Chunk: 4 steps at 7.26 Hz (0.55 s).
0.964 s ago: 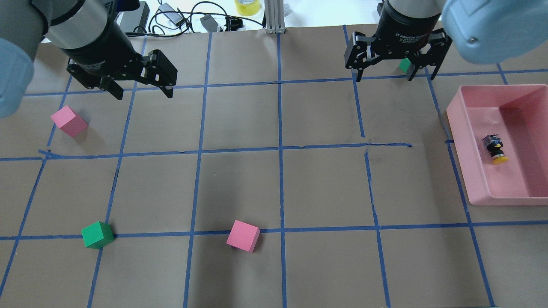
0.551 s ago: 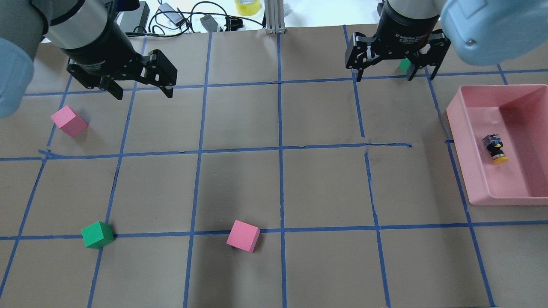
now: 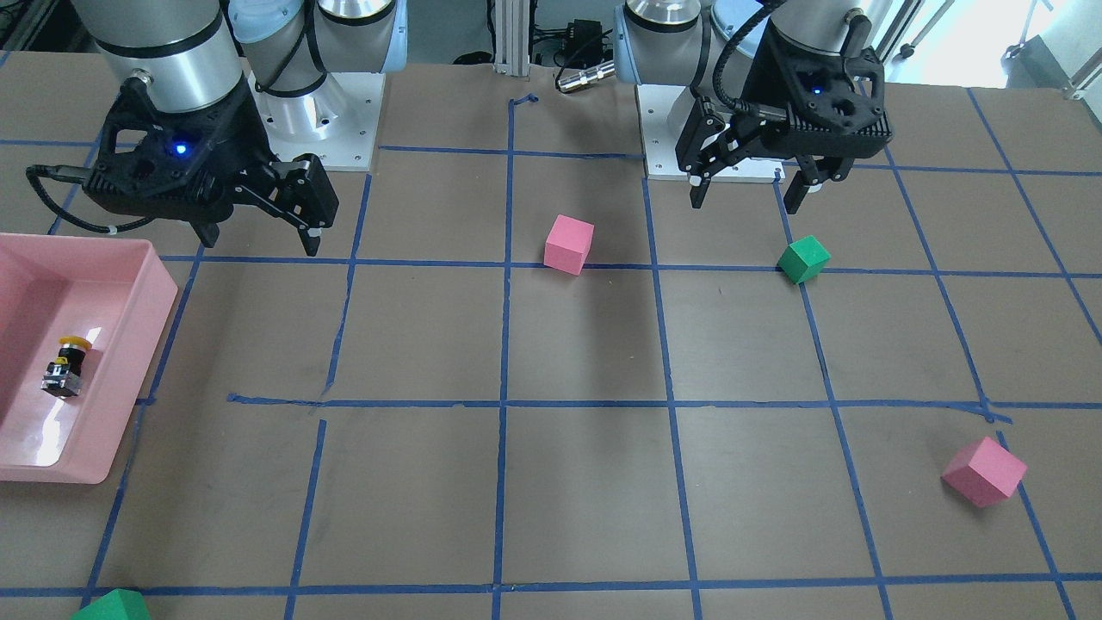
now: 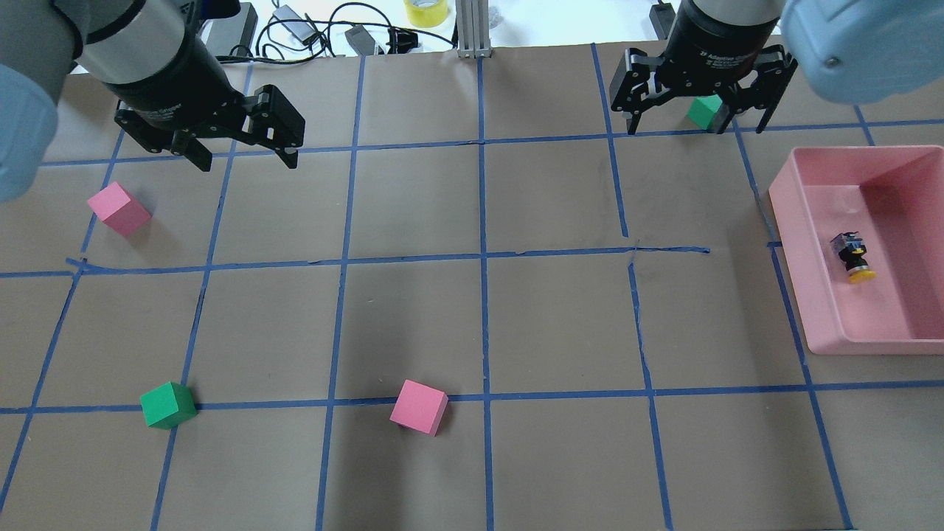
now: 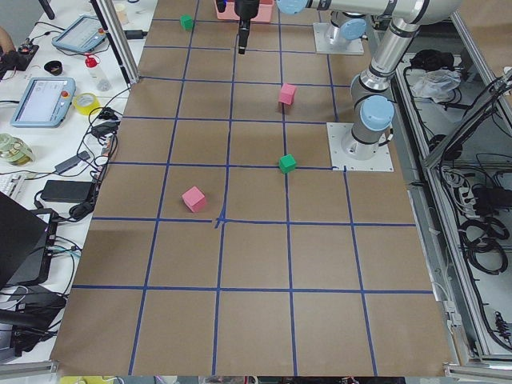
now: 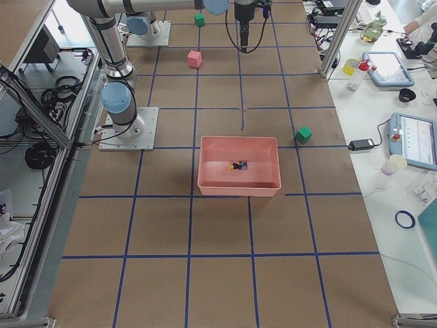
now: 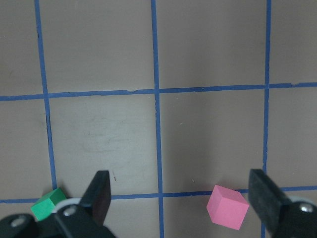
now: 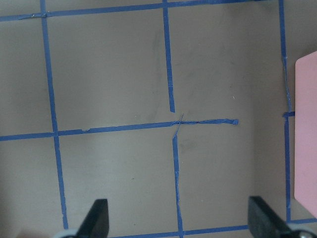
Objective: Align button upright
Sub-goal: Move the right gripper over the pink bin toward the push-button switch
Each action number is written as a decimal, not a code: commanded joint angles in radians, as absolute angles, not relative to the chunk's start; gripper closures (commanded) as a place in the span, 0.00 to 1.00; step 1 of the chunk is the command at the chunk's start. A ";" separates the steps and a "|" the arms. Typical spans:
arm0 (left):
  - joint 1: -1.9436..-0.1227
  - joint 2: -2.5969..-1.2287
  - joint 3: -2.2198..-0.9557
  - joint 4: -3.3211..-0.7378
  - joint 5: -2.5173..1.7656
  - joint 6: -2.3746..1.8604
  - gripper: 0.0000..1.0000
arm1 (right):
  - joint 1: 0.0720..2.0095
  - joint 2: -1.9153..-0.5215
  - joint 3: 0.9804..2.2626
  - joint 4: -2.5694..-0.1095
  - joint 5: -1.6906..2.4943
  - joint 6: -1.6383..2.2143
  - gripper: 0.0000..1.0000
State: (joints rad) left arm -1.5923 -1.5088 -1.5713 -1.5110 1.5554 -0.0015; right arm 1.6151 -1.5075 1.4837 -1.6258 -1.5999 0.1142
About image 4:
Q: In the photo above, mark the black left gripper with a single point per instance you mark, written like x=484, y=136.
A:
x=171, y=90

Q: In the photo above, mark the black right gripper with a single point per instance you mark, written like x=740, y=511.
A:
x=714, y=46

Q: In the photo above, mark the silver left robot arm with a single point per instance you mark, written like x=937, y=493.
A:
x=114, y=41

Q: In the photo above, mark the green cube near bin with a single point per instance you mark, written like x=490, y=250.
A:
x=709, y=113

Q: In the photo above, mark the black power adapter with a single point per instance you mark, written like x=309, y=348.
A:
x=662, y=16

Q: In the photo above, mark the pink cube near edge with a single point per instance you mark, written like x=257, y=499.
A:
x=119, y=209

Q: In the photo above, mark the pink plastic bin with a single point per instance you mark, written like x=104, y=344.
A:
x=893, y=197

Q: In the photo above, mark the yellow tape roll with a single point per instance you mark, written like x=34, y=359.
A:
x=426, y=14

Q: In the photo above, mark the green cube far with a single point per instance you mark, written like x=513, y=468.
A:
x=168, y=405

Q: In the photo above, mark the pink cube centre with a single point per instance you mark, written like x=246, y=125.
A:
x=419, y=407

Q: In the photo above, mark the aluminium frame post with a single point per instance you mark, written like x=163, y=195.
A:
x=472, y=22

